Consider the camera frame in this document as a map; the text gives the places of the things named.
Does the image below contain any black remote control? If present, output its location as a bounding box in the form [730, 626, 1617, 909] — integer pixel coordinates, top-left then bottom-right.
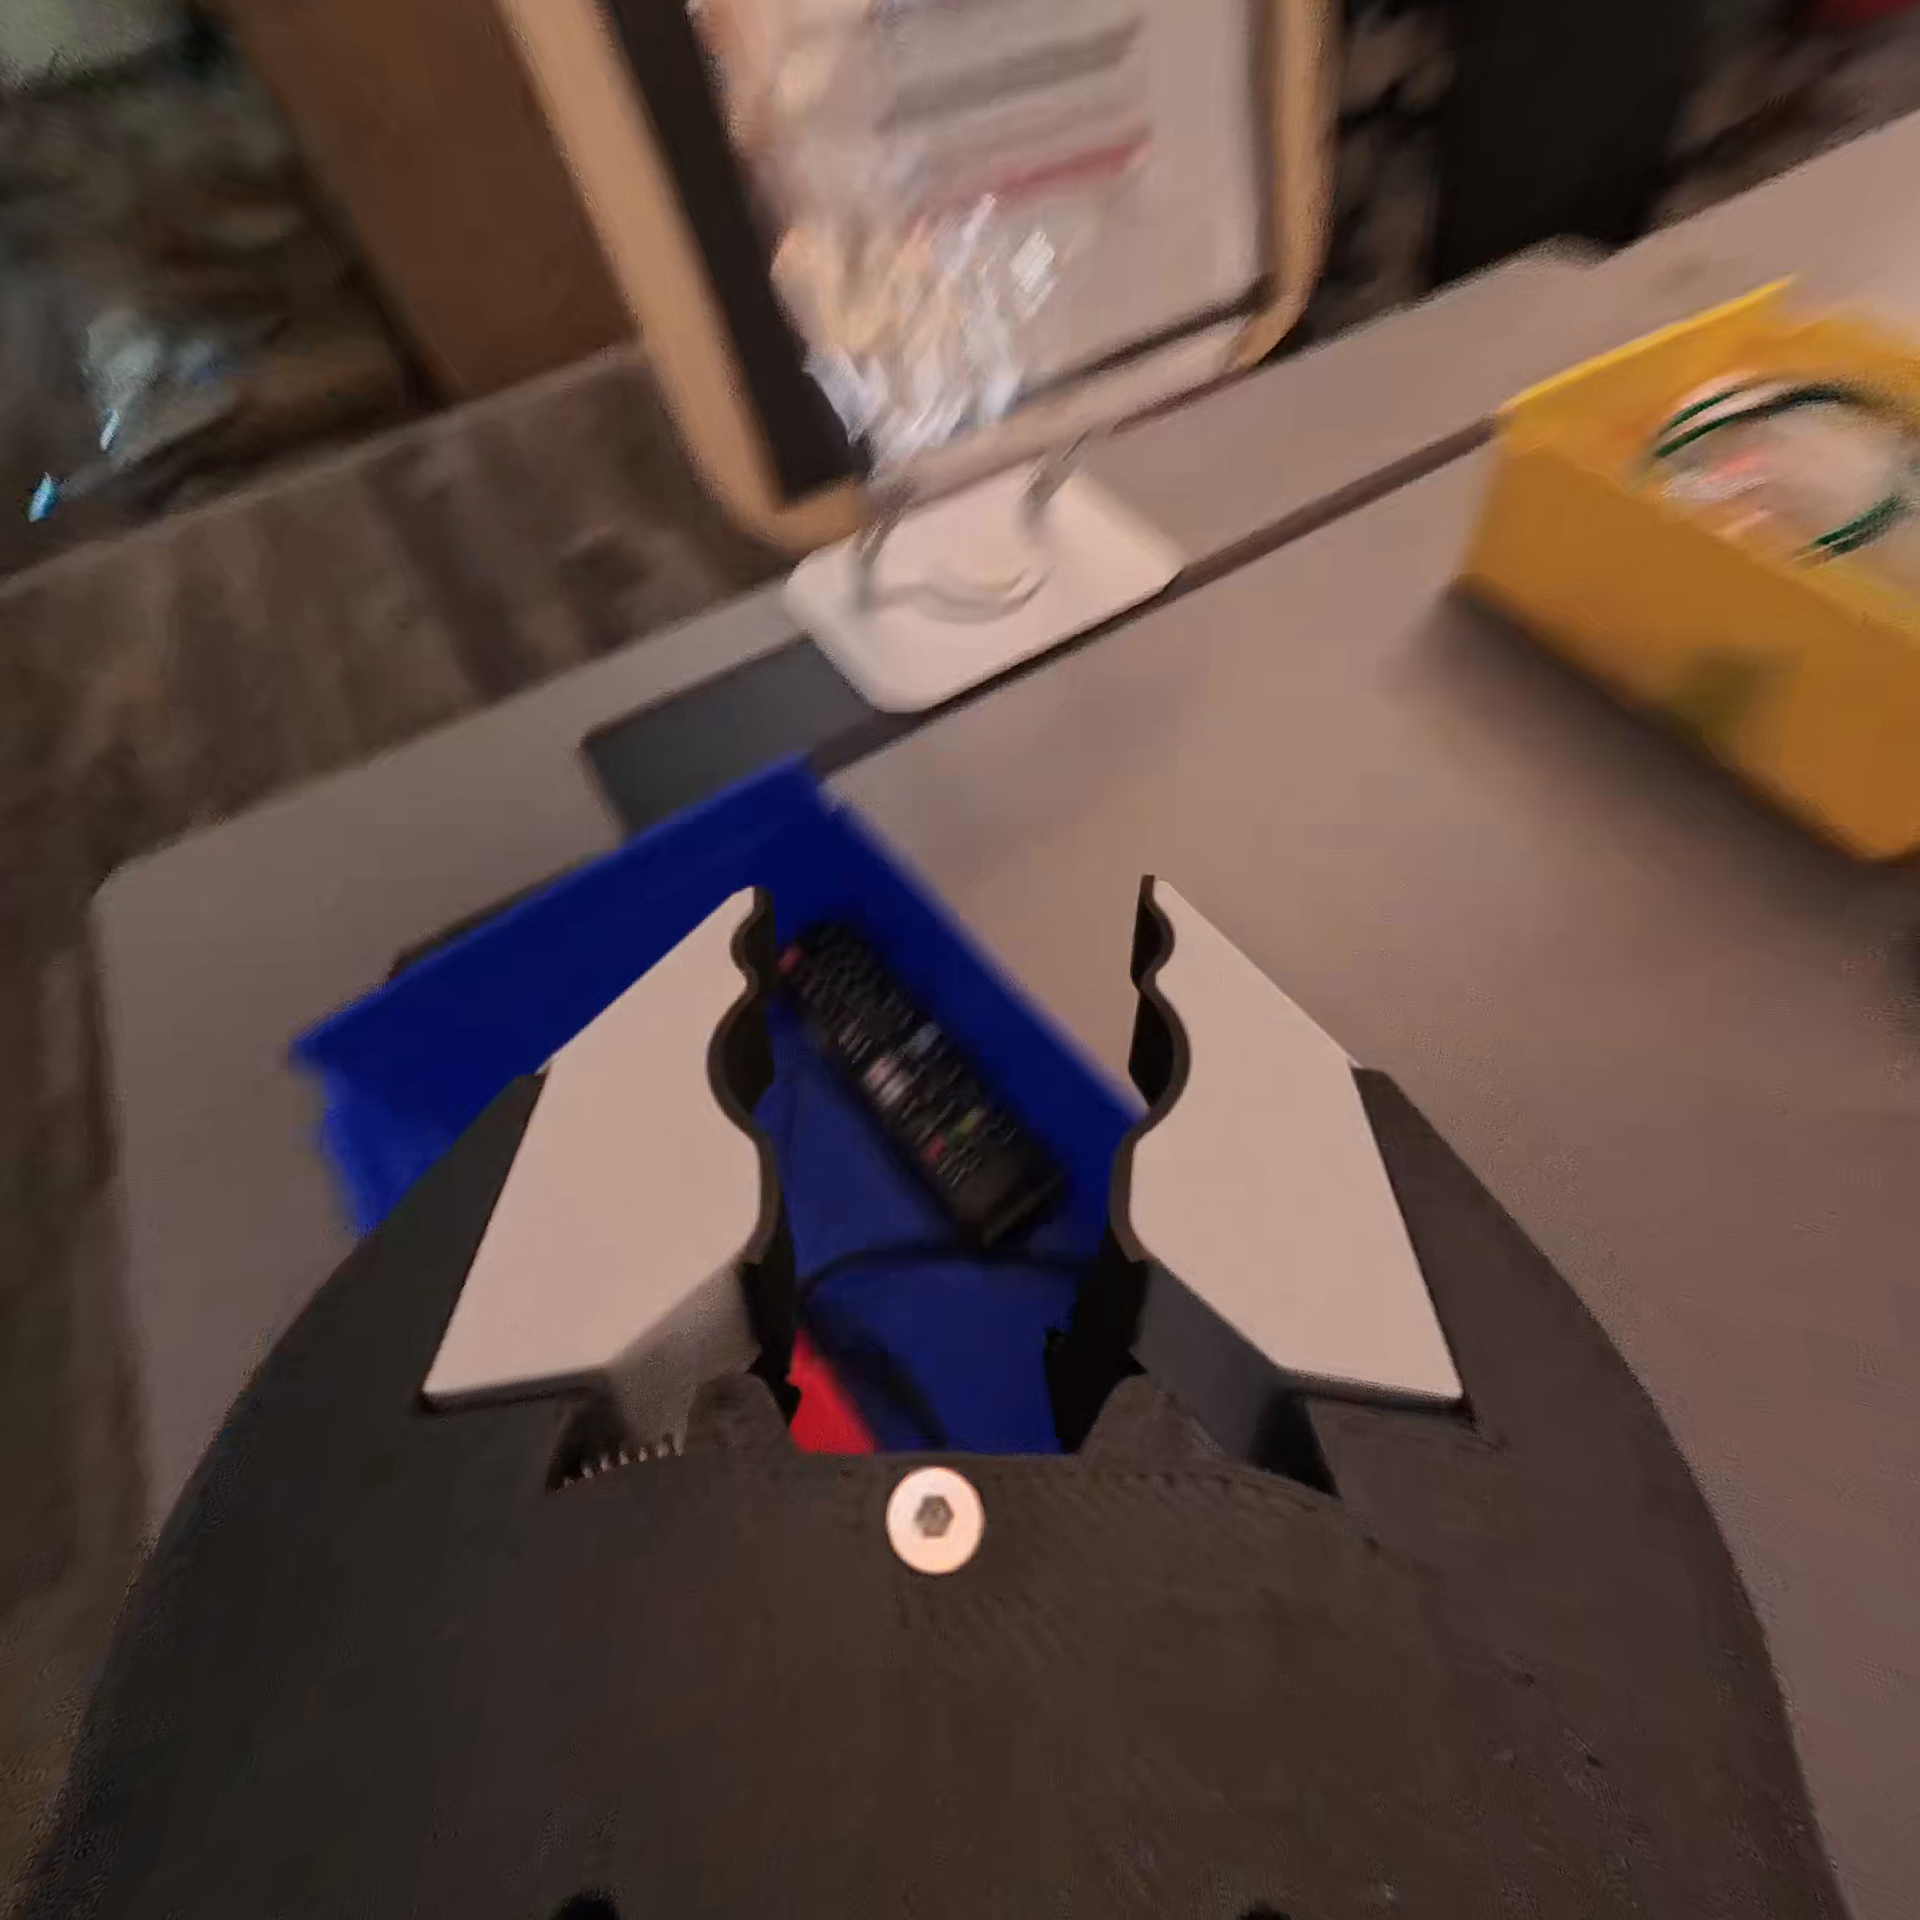
[778, 922, 1069, 1250]

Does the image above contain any blue plastic bin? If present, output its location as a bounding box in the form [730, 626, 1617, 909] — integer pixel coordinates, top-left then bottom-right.
[292, 758, 1151, 1456]

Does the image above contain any instruction sheet display board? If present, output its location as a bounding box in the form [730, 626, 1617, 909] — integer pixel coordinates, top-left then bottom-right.
[497, 0, 1337, 553]

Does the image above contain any red device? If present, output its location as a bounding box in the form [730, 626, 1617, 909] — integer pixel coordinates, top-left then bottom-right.
[786, 1328, 880, 1456]

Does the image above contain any yellow plastic bin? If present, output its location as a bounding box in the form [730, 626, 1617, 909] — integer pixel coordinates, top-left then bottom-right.
[1451, 278, 1920, 864]

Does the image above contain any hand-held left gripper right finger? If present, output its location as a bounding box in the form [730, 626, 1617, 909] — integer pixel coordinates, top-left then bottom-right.
[1112, 874, 1467, 1427]

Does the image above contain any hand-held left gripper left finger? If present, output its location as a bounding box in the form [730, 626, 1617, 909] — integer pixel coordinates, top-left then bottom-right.
[421, 885, 804, 1442]

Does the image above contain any white board stand base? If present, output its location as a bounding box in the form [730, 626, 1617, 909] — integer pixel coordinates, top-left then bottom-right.
[784, 435, 1187, 713]

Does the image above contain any black table mat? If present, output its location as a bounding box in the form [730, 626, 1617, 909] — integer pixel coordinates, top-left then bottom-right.
[583, 639, 903, 841]

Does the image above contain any black office chair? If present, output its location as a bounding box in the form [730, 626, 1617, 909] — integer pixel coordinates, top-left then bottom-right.
[1335, 0, 1713, 288]

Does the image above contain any green coiled wire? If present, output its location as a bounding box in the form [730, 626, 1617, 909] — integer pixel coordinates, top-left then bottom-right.
[1641, 375, 1920, 566]

